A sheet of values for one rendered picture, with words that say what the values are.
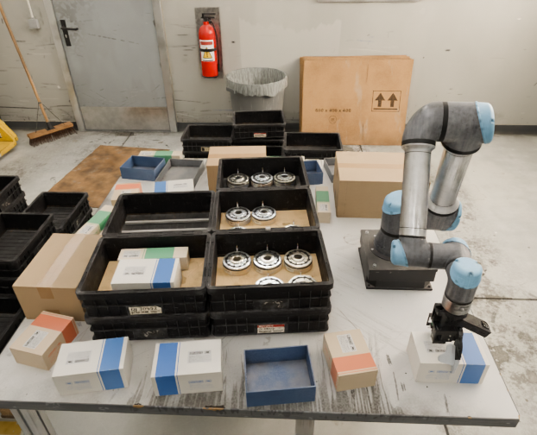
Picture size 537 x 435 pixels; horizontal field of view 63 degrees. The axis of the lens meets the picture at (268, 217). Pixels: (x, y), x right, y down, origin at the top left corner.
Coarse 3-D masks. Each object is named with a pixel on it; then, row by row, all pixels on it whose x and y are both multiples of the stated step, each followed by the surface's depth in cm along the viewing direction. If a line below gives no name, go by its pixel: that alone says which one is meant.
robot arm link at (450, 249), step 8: (448, 240) 127; (456, 240) 125; (440, 248) 123; (448, 248) 123; (456, 248) 122; (464, 248) 123; (440, 256) 122; (448, 256) 122; (456, 256) 120; (464, 256) 119; (432, 264) 123; (440, 264) 123
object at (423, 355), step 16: (416, 336) 135; (464, 336) 135; (416, 352) 131; (432, 352) 130; (464, 352) 130; (480, 352) 130; (416, 368) 131; (432, 368) 128; (448, 368) 128; (464, 368) 128; (480, 368) 127
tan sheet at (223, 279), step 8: (312, 256) 162; (224, 272) 155; (248, 272) 155; (256, 272) 155; (280, 272) 155; (288, 272) 155; (312, 272) 155; (216, 280) 152; (224, 280) 152; (232, 280) 152; (240, 280) 152; (248, 280) 152; (256, 280) 152; (288, 280) 151; (320, 280) 151
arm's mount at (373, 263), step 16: (368, 240) 174; (368, 256) 166; (384, 256) 165; (368, 272) 163; (384, 272) 161; (400, 272) 161; (416, 272) 160; (432, 272) 160; (368, 288) 165; (384, 288) 165; (400, 288) 165; (416, 288) 164; (432, 288) 164
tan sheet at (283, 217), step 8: (224, 216) 185; (280, 216) 184; (288, 216) 184; (296, 216) 184; (304, 216) 184; (224, 224) 179; (248, 224) 179; (256, 224) 179; (272, 224) 179; (280, 224) 179; (288, 224) 179; (296, 224) 179; (304, 224) 179
